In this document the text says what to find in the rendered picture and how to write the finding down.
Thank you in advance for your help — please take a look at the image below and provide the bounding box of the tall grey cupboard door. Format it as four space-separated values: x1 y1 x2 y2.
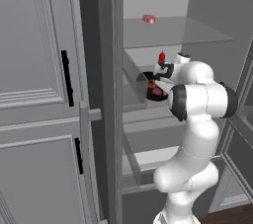
0 0 91 127

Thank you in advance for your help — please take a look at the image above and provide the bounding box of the short grey cupboard door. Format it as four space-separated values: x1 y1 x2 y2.
0 116 101 224

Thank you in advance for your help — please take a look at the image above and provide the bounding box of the grey fridge door with bins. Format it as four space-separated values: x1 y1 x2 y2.
207 38 253 214

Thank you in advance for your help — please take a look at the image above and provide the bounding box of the short black cupboard handle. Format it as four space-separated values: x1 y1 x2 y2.
73 136 85 176

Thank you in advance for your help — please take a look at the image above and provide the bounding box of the pink meat piece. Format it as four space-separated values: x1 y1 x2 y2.
141 14 157 25

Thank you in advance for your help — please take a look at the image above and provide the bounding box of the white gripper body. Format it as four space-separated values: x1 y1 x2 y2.
153 79 176 96

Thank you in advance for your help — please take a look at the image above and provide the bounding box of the black bowl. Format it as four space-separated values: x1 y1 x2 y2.
135 71 170 103

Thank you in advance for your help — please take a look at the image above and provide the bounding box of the red tomato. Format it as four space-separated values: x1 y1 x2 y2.
152 88 165 97

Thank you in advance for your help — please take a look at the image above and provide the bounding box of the long black cupboard handle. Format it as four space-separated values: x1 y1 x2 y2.
60 49 75 109

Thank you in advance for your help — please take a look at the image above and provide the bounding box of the glass fridge shelf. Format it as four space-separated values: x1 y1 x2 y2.
123 15 235 50
122 49 186 113

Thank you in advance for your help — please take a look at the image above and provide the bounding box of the grey fridge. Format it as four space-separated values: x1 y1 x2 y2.
77 0 253 224

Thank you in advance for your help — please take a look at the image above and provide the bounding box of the red sauce bottle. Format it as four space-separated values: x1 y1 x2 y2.
157 49 166 65

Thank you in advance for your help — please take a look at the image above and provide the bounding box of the grey fridge door handle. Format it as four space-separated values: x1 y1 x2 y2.
79 100 103 224

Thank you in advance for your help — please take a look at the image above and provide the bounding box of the clear fridge drawer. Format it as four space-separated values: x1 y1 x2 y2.
122 128 228 196

